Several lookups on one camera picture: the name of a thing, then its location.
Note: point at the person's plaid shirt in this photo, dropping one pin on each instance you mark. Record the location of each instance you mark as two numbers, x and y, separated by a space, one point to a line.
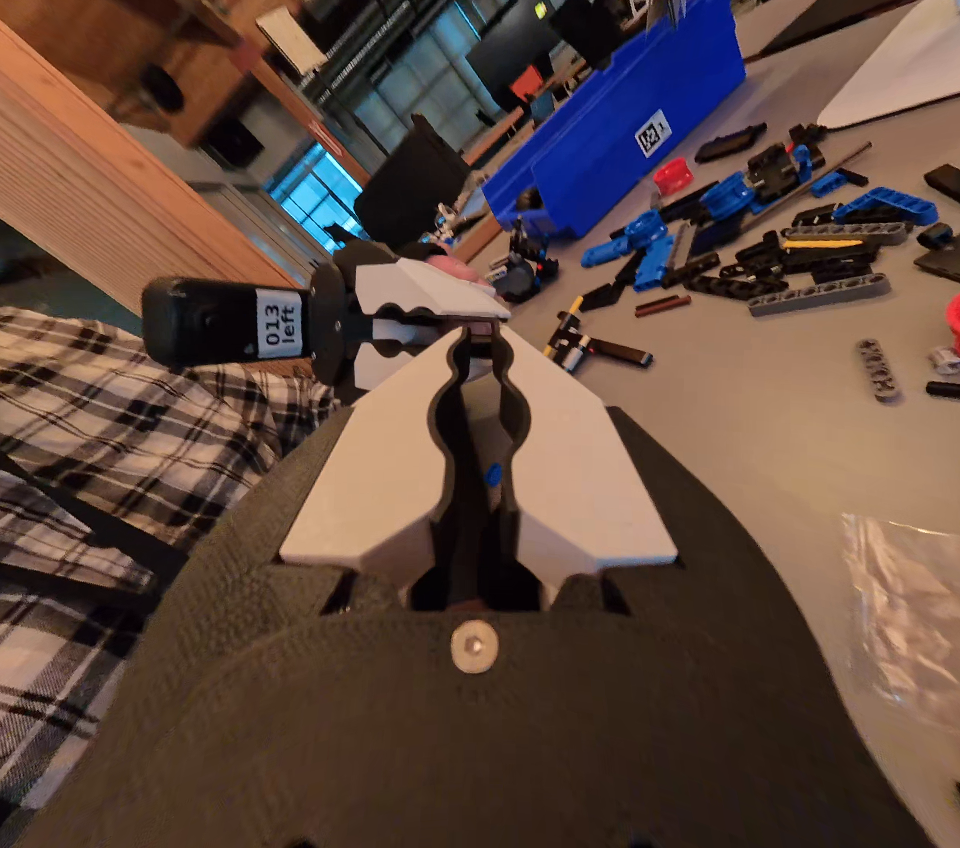
45 675

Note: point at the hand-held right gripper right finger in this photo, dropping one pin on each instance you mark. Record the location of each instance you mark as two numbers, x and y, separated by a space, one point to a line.
592 488

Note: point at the black frame subassembly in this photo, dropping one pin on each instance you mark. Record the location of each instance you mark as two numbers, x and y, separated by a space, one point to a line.
772 169

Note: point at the black display screen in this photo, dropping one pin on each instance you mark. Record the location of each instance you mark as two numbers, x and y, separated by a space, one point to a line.
510 45

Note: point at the brown axle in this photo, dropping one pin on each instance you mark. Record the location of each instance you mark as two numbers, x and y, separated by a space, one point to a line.
664 306

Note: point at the clear plastic bag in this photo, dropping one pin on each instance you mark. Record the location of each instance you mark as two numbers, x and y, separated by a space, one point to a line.
900 623

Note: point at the partly built black model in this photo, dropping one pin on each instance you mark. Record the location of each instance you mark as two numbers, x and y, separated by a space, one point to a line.
521 278

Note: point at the blue angled panel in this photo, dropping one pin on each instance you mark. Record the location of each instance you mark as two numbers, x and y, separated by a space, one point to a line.
802 164

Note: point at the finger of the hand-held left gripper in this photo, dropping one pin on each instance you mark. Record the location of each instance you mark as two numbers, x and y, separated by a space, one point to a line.
382 357
420 289

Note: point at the pile of black beams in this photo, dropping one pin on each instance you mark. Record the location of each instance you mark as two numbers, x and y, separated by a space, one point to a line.
742 285

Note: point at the red wheel rim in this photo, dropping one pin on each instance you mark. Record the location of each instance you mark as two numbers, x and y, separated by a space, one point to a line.
673 177
954 323

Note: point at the yellow axle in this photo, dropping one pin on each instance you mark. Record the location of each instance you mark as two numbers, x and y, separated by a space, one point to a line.
821 243

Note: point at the dark grey thin liftarm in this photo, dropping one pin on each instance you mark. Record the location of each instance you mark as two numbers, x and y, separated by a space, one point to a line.
877 370

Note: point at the black beam assembly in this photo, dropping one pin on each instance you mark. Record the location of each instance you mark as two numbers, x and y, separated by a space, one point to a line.
622 353

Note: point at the long grey beam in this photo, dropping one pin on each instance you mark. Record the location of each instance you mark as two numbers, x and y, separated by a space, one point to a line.
817 295

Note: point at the blue wheel rim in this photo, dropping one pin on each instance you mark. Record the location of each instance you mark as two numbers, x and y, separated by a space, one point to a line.
645 229
724 195

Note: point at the long black axle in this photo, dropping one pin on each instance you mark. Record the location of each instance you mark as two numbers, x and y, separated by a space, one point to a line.
945 390

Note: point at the blue curved panel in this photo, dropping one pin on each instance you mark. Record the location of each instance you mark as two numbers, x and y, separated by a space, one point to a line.
604 253

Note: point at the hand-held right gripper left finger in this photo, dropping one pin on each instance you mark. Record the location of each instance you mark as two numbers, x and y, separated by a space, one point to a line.
360 488

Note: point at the thin black axle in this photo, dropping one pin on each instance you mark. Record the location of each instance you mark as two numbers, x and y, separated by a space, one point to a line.
825 177

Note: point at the person's left forearm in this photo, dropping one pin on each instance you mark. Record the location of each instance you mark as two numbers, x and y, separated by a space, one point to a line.
187 398

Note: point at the orange chair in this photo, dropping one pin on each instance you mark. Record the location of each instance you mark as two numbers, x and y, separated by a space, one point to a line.
525 79

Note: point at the white booklet stand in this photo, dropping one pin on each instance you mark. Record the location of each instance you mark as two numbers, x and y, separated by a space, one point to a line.
900 68

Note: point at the black curved panel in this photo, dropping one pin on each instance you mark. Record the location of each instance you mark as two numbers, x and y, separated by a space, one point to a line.
941 259

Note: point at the blue frame beam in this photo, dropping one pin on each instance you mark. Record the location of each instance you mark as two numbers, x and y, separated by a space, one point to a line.
885 197

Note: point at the small blue connector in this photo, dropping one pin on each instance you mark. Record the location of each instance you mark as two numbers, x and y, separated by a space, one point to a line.
825 184

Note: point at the blue plastic bin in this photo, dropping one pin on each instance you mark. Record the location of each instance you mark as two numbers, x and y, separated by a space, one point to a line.
600 135

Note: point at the person's left hand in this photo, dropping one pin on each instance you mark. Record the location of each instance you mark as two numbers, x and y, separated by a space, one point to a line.
465 270

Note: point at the dark grey beam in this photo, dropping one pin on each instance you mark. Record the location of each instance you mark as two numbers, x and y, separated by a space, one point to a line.
847 233

